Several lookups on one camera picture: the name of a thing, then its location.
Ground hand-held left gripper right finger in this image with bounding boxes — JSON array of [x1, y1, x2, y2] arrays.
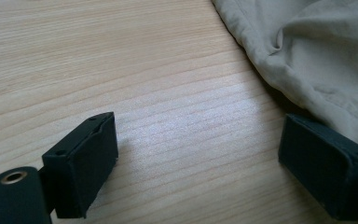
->
[[277, 112, 358, 222]]

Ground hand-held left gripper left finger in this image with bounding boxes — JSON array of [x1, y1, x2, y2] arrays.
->
[[41, 111, 119, 219]]

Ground beige pants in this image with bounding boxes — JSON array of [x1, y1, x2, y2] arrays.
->
[[211, 0, 358, 155]]

